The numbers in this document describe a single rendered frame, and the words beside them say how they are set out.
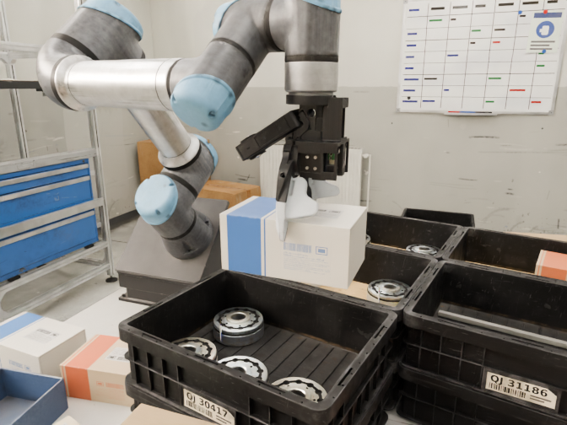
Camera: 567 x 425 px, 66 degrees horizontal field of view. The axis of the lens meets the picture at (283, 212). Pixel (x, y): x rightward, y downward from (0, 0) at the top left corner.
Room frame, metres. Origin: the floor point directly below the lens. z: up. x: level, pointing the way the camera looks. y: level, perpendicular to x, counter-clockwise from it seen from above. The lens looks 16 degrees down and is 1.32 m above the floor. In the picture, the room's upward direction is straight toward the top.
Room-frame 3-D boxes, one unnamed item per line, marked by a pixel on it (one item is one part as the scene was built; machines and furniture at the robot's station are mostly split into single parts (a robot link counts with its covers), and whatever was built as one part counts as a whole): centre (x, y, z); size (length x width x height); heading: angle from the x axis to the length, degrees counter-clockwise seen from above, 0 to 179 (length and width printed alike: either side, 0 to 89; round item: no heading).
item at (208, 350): (0.68, 0.17, 0.86); 0.10 x 0.10 x 0.01
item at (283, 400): (0.68, 0.04, 0.92); 0.40 x 0.30 x 0.02; 58
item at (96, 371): (0.81, 0.36, 0.74); 0.16 x 0.12 x 0.07; 78
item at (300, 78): (0.65, -0.04, 1.33); 0.08 x 0.08 x 0.05
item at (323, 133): (0.64, -0.05, 1.25); 0.09 x 0.08 x 0.12; 69
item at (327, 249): (0.65, -0.02, 1.09); 0.20 x 0.12 x 0.09; 69
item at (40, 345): (0.87, 0.57, 0.75); 0.20 x 0.12 x 0.09; 66
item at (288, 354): (0.68, 0.04, 0.87); 0.40 x 0.30 x 0.11; 58
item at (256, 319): (0.80, 0.09, 0.86); 0.10 x 0.10 x 0.01
